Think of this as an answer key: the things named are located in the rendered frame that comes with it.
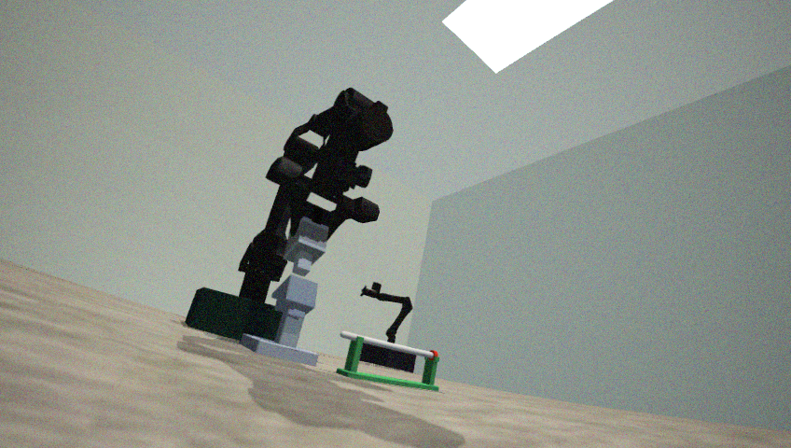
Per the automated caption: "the green u-shaped cradle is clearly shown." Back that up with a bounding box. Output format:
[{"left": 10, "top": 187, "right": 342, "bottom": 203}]
[{"left": 336, "top": 336, "right": 439, "bottom": 391}]

